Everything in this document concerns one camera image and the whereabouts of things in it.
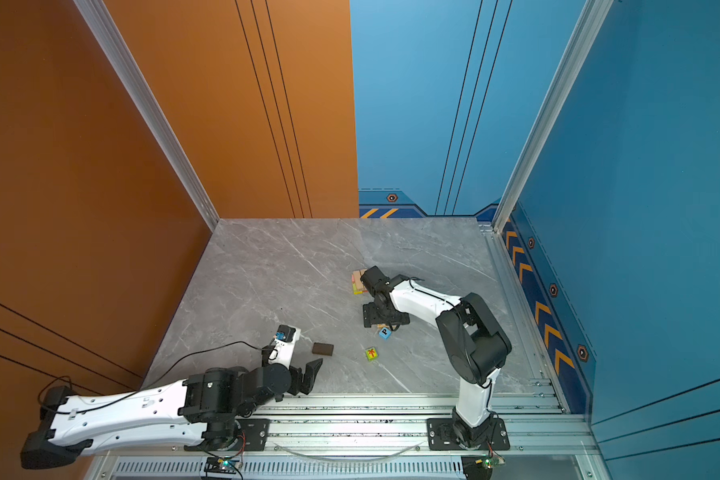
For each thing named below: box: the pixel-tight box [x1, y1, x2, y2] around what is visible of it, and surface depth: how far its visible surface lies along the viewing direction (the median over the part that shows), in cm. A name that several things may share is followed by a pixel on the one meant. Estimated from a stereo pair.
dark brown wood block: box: [312, 342, 334, 356], surface depth 89 cm
